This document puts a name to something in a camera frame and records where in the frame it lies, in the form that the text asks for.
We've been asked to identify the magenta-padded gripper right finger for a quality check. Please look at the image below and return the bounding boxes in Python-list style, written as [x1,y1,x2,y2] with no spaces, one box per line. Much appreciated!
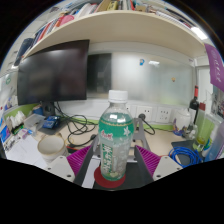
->
[132,144,184,188]

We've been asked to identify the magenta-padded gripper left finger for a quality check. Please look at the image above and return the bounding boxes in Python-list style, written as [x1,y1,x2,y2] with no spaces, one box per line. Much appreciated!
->
[44,143,101,188]

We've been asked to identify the green-label clear drink bottle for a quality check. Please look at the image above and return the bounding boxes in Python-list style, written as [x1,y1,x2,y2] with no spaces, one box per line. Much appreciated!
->
[98,89,135,182]

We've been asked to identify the purple water jug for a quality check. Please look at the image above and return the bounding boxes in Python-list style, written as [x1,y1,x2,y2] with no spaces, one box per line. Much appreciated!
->
[204,121,224,163]

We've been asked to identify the white paper cup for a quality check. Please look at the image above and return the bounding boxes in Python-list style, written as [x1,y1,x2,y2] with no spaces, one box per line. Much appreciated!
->
[37,134,69,164]

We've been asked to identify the white paper sheet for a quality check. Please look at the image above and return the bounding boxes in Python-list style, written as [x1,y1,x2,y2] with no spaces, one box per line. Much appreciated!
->
[6,134,49,168]

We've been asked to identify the small blue box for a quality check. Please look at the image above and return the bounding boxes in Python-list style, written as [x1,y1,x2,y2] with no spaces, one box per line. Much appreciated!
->
[42,115,61,130]

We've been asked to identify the flat round red coaster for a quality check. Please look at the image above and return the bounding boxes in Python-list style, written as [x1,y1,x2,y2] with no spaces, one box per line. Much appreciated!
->
[93,166,127,189]

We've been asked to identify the white ceramic jar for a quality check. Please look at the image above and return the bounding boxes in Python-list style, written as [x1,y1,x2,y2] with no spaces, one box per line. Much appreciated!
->
[173,108,192,132]

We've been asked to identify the clear green glass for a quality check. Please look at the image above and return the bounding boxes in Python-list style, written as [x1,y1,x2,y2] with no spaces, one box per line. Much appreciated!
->
[195,116,216,153]

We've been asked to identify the clear plastic box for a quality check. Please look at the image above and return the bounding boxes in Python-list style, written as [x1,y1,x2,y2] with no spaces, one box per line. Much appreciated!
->
[23,113,46,131]

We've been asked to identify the dark wine bottle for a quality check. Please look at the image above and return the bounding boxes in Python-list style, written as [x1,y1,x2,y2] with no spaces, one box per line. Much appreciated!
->
[188,85,200,121]

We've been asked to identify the black computer monitor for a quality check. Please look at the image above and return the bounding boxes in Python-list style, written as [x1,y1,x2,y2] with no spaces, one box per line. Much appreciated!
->
[17,39,90,106]

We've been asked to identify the purple hanging banner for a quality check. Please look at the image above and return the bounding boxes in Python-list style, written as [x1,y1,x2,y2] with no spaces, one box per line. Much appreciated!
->
[203,43,224,93]

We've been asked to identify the rectangular ceiling light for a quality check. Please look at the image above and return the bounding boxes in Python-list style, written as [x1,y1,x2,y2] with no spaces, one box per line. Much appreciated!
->
[190,26,209,41]

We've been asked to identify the beige shelf with books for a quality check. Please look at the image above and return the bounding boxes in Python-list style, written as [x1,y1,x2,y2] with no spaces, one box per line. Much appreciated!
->
[13,0,206,68]

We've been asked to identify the coiled blue cable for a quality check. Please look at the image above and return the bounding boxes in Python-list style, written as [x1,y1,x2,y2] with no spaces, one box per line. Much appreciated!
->
[168,146,204,169]

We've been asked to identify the tangled black cables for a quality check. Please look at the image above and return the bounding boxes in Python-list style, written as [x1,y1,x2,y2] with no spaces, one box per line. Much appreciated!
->
[54,103,98,148]

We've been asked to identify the white wall socket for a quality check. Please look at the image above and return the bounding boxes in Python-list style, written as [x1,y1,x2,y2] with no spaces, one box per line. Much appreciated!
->
[126,104,136,118]
[136,105,153,123]
[155,106,173,124]

